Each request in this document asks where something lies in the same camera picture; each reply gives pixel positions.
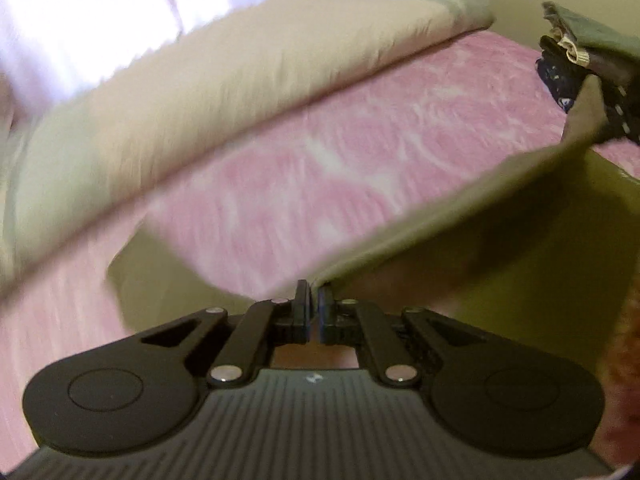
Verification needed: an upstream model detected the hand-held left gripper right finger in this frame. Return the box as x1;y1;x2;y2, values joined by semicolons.
320;285;486;386

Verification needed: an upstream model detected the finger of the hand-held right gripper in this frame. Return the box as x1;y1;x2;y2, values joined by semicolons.
597;76;640;145

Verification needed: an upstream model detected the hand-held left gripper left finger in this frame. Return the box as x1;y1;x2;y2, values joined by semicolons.
140;280;312;386

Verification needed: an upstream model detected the olive green garment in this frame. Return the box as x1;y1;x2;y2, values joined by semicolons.
312;74;640;361

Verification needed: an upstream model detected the navy printed garment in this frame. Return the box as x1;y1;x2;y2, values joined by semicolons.
536;35;583;112

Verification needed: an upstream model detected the grey green folded cloth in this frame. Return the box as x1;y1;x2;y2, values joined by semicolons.
542;1;640;63

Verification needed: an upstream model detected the pink floral blanket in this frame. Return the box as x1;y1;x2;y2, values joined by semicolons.
0;30;640;480

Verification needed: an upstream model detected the beige grey folded quilt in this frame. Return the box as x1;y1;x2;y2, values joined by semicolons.
0;0;497;273

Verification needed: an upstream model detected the white curtain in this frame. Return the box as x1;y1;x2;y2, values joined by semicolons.
0;0;311;116

